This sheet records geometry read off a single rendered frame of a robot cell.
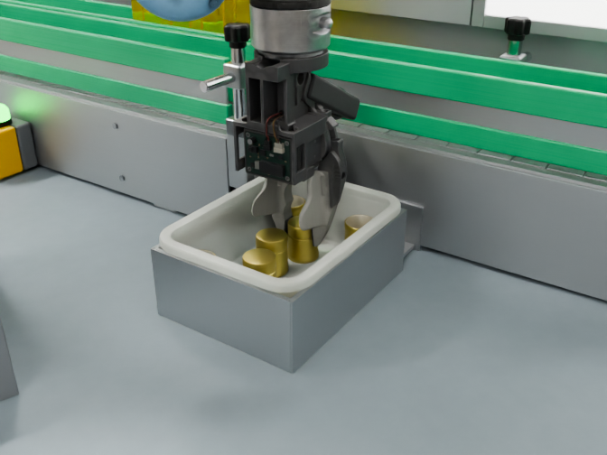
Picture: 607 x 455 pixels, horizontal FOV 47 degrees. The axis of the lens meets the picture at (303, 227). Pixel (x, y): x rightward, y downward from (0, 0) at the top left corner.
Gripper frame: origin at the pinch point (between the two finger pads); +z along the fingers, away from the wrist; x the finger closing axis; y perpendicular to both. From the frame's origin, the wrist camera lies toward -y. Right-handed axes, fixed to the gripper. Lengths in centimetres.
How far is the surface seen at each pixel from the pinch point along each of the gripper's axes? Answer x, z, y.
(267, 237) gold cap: -1.1, -0.8, 5.3
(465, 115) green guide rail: 12.5, -11.3, -13.6
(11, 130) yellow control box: -50, -2, -1
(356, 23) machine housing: -11.7, -15.3, -33.4
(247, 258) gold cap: -0.4, -0.8, 9.9
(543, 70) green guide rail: 18.4, -15.4, -20.4
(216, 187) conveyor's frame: -14.5, -0.3, -2.9
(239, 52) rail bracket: -9.9, -17.5, -2.8
